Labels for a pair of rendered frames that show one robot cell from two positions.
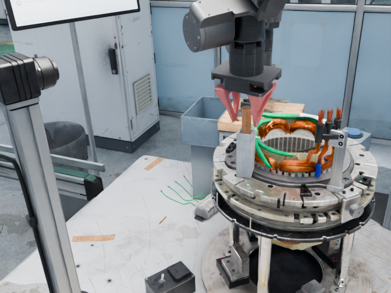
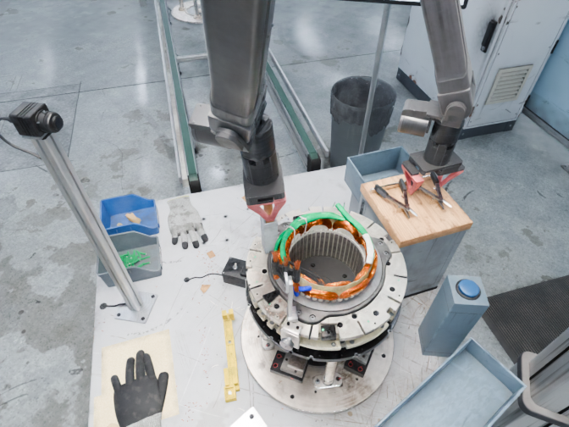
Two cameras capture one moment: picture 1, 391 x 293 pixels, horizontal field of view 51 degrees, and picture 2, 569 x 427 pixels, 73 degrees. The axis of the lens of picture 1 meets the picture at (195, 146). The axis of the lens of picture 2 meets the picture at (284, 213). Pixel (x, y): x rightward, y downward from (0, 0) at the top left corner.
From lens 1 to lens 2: 0.66 m
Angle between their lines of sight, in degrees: 44
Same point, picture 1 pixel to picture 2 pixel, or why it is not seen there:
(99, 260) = (238, 222)
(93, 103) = not seen: hidden behind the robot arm
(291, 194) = (262, 290)
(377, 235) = not seen: hidden behind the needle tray
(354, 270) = (357, 385)
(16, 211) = (326, 137)
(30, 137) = (46, 154)
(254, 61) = (250, 174)
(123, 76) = (490, 57)
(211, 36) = (201, 137)
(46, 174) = (59, 176)
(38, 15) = not seen: outside the picture
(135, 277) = (240, 251)
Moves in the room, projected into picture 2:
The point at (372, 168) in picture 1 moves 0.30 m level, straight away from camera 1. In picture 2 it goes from (354, 330) to (505, 296)
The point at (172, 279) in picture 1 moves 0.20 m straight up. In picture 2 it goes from (240, 271) to (234, 224)
